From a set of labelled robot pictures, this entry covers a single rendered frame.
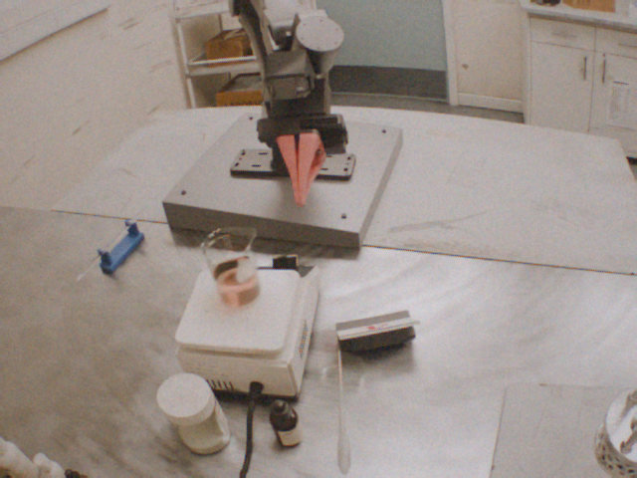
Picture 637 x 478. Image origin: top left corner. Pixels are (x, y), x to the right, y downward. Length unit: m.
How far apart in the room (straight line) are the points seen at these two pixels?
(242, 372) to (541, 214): 0.53
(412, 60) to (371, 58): 0.28
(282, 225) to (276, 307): 0.24
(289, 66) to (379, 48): 2.96
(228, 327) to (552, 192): 0.59
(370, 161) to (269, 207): 0.19
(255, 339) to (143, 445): 0.19
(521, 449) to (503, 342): 0.16
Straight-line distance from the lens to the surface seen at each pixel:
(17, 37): 2.02
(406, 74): 3.54
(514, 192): 0.89
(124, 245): 0.87
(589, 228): 0.84
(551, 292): 0.70
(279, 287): 0.58
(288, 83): 0.56
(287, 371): 0.53
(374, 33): 3.50
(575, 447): 0.54
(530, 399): 0.57
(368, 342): 0.60
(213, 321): 0.56
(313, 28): 0.61
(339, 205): 0.79
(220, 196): 0.84
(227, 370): 0.56
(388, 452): 0.53
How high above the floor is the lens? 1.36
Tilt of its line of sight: 36 degrees down
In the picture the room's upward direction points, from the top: 8 degrees counter-clockwise
